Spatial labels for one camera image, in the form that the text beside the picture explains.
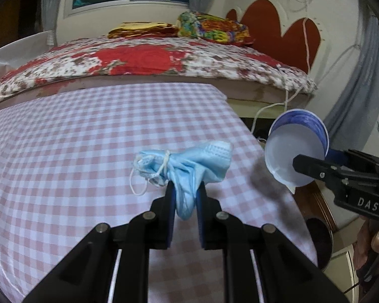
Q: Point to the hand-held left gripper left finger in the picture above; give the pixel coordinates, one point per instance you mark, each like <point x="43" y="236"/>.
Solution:
<point x="171" y="224"/>

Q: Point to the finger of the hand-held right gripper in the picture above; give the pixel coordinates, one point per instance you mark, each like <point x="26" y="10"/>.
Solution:
<point x="315" y="169"/>
<point x="360" y="161"/>

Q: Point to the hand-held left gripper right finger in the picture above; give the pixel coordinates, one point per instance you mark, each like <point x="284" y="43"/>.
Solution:
<point x="202" y="224"/>

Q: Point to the blue face mask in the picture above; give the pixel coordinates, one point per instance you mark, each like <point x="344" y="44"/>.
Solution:
<point x="189" y="164"/>

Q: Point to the black trash bin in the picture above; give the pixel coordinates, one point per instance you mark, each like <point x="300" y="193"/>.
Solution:
<point x="320" y="243"/>

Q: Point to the cream cabinet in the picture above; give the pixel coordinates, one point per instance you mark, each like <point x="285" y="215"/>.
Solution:
<point x="338" y="274"/>

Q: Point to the pink checkered tablecloth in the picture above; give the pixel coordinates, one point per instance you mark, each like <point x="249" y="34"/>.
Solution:
<point x="82" y="148"/>

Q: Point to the red heart headboard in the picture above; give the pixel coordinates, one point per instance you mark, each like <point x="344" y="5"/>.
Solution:
<point x="262" y="19"/>

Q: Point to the mauve mattress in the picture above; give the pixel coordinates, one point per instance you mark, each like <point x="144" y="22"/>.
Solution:
<point x="82" y="83"/>

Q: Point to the colourful patterned pillow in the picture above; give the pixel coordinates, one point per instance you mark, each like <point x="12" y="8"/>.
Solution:
<point x="214" y="26"/>

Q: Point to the folded yellow red blanket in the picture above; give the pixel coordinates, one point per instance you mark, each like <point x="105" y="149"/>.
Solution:
<point x="142" y="30"/>

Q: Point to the white cloth cover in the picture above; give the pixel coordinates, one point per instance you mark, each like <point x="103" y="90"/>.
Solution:
<point x="15" y="50"/>

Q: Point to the brown wooden door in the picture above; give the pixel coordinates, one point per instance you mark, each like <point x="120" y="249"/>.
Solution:
<point x="15" y="6"/>

